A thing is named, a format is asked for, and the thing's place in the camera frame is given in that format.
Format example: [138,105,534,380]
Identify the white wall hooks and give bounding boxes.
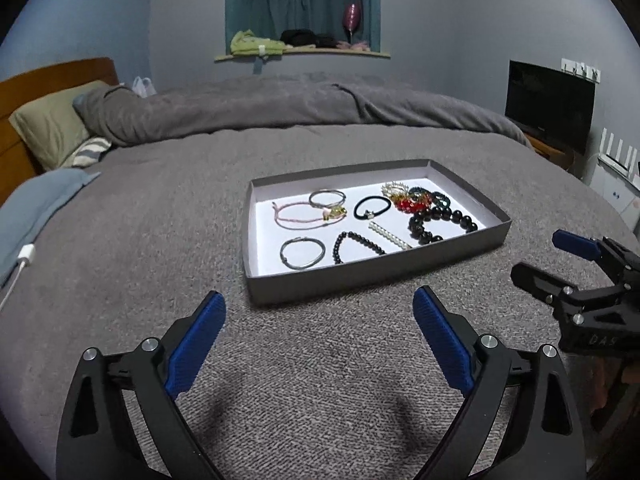
[561,58,602,82]

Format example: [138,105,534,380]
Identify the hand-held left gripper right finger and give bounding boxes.
[412,285,587,480]

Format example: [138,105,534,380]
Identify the wooden headboard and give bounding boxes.
[0,57,121,196]

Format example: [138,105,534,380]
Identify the pink cord charm bracelet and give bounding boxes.
[272,201,348,231]

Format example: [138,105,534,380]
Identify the black cloth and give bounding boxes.
[280,29,341,50]

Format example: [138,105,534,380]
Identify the silver wire bangle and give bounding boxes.
[280,236,326,271]

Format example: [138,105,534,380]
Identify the grey striped pillow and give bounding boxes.
[65,136,113,168]

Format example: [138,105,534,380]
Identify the light blue cloth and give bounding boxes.
[0,169,101,286]

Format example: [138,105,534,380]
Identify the olive green pillow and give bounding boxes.
[9,80,108,171]

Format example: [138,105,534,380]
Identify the grey bunched duvet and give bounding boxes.
[72,72,533,148]

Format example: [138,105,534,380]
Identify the white cabinet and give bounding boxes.
[590,157,640,226]

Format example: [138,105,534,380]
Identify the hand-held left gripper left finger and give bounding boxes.
[56,290,227,480]

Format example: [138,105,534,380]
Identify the white router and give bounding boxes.
[597,127,640,176]

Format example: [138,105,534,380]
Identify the black television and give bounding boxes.
[504,59,597,155]

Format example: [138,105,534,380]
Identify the white charger cable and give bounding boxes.
[0,260,26,311]

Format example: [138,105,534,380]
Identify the wooden window sill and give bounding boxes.
[215,47,391,63]

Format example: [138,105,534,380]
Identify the grey cardboard box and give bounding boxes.
[243,159,512,306]

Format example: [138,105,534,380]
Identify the large black bead bracelet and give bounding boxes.
[407,206,479,246]

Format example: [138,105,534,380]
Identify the small black bead bracelet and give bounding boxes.
[332,231,387,265]

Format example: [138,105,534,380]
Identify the black hair tie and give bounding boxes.
[354,195,392,221]

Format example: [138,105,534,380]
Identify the green cloth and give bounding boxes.
[230,31,288,56]

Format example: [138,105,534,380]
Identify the pearl hair clip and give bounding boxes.
[368,221,413,251]

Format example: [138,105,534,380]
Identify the silver band bangle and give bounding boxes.
[308,189,347,209]

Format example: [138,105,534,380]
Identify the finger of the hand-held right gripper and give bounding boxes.
[552,230,640,273]
[511,261,581,306]

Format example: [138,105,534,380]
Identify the wooden television stand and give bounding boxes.
[522,132,576,171]

